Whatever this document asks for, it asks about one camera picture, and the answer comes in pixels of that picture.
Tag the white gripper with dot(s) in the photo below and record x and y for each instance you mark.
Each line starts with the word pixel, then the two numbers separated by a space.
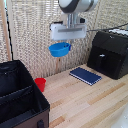
pixel 68 31

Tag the blue bowl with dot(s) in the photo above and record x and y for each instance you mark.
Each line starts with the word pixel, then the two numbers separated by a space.
pixel 59 49

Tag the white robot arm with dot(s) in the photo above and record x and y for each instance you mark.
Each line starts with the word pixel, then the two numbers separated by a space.
pixel 77 7

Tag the red cup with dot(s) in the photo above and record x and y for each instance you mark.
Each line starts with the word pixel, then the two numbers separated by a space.
pixel 40 83

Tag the black fabric storage box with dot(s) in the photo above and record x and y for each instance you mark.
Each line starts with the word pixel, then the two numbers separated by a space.
pixel 18 96

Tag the dark blue book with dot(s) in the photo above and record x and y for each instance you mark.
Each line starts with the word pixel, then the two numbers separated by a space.
pixel 85 76

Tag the black case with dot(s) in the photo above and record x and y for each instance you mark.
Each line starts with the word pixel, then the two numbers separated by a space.
pixel 108 53

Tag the woven bamboo screen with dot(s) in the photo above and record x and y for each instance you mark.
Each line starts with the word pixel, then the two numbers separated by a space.
pixel 30 40

